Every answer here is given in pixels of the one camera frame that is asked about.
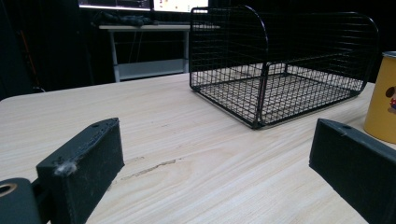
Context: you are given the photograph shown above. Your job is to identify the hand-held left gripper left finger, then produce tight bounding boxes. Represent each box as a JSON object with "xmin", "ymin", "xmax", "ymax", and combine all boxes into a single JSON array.
[{"xmin": 35, "ymin": 117, "xmax": 125, "ymax": 224}]

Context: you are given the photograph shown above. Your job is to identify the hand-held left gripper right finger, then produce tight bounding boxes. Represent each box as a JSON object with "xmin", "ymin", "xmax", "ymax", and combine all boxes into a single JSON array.
[{"xmin": 308, "ymin": 118, "xmax": 396, "ymax": 224}]

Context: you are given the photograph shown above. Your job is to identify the yellow cup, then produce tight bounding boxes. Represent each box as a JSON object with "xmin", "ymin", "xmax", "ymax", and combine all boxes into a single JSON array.
[{"xmin": 363, "ymin": 50, "xmax": 396, "ymax": 145}]

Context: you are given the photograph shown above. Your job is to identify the white metal desk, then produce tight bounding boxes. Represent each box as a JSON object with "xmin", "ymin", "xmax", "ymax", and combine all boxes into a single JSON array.
[{"xmin": 98, "ymin": 23, "xmax": 220, "ymax": 83}]

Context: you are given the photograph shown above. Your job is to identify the dark cloth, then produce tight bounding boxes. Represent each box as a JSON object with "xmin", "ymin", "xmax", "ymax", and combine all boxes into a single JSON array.
[{"xmin": 92, "ymin": 12, "xmax": 155, "ymax": 28}]

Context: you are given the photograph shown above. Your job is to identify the computer monitor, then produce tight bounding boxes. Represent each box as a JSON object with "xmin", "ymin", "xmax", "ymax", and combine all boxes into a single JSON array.
[
  {"xmin": 78, "ymin": 0, "xmax": 152, "ymax": 11},
  {"xmin": 152, "ymin": 0, "xmax": 209, "ymax": 14}
]

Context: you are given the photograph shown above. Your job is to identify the black wire mesh rack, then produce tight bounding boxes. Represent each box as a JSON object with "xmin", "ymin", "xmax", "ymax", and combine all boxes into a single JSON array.
[{"xmin": 188, "ymin": 5, "xmax": 380, "ymax": 131}]

